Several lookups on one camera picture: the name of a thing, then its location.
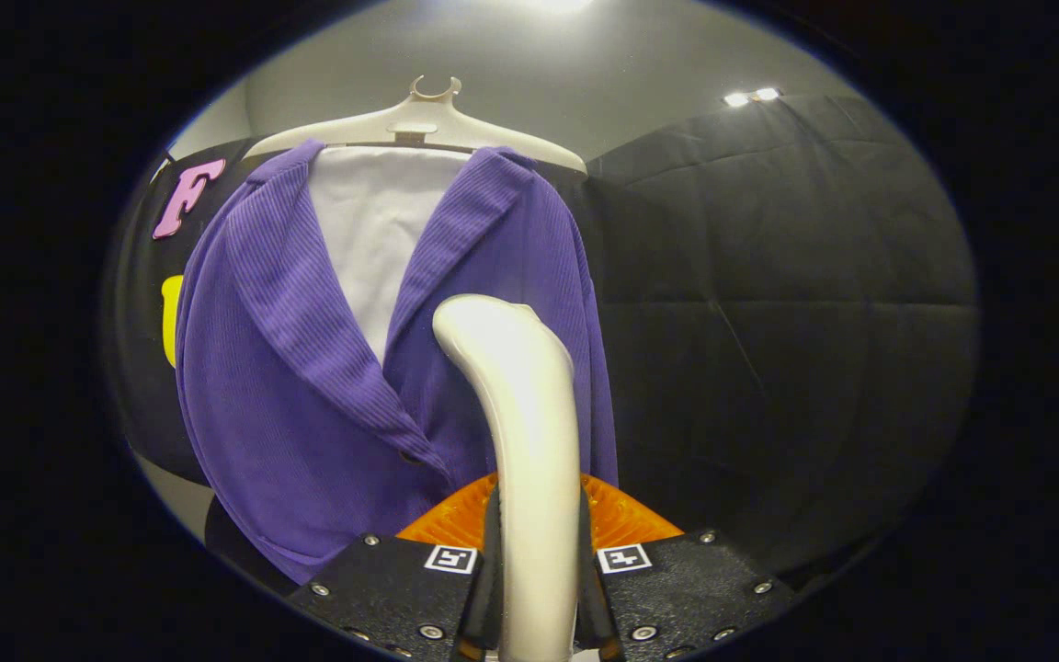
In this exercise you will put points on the white clothes hanger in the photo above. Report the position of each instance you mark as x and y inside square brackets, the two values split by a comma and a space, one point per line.
[428, 124]

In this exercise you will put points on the double ceiling light panel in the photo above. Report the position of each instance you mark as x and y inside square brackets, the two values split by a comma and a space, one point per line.
[750, 97]

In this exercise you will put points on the white shirt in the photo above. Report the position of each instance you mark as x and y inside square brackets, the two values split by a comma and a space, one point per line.
[373, 239]

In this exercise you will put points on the grey cabinet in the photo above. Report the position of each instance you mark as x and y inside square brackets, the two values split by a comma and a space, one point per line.
[182, 501]

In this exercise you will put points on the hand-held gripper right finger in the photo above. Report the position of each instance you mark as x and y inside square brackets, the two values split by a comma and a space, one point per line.
[596, 607]

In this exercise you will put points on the white garment steamer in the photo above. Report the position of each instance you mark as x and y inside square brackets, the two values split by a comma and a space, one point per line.
[534, 441]

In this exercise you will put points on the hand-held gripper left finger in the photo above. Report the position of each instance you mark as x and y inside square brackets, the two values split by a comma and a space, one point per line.
[483, 607]

